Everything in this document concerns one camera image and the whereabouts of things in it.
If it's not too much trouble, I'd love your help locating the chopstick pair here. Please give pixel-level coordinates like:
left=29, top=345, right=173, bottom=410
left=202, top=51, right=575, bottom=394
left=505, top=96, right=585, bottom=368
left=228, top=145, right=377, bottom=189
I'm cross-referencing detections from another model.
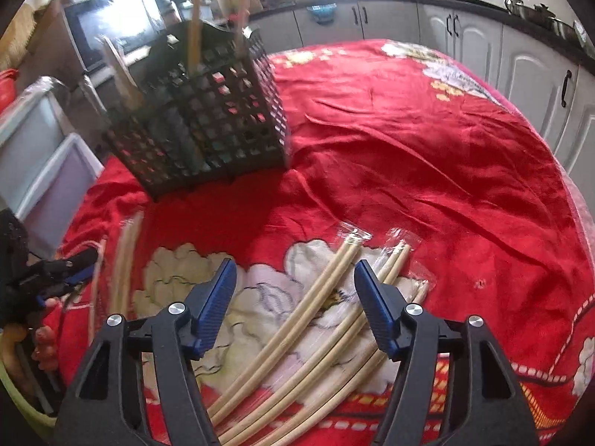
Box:
left=218, top=239, right=414, bottom=446
left=228, top=310, right=383, bottom=445
left=208, top=234, right=364, bottom=426

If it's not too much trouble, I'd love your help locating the person's left hand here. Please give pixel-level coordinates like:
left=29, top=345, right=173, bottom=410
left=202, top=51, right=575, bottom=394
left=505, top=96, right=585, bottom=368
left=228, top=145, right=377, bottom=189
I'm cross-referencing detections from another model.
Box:
left=31, top=320, right=58, bottom=372

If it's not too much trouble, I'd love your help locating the white storage box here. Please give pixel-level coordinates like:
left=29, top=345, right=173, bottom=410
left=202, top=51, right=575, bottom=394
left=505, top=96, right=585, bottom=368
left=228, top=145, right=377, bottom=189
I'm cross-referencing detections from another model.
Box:
left=1, top=91, right=104, bottom=259

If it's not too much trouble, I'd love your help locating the red floral tablecloth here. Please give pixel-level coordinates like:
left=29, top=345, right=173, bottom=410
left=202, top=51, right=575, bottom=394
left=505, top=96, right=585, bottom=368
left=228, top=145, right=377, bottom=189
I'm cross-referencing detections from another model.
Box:
left=46, top=41, right=594, bottom=444

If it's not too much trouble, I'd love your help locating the red plastic basin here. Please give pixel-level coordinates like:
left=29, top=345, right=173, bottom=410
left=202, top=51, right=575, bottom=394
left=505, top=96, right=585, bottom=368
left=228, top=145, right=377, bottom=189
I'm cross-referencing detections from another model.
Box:
left=0, top=68, right=19, bottom=113

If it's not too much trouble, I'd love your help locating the black perforated utensil basket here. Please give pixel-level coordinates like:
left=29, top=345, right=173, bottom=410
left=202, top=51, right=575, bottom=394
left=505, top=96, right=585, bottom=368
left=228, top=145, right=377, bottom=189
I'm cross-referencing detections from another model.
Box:
left=103, top=22, right=289, bottom=199

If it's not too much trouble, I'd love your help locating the microwave oven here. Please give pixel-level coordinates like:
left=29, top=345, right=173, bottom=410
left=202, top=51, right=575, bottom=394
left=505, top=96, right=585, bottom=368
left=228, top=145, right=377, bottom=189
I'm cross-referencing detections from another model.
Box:
left=64, top=0, right=164, bottom=71

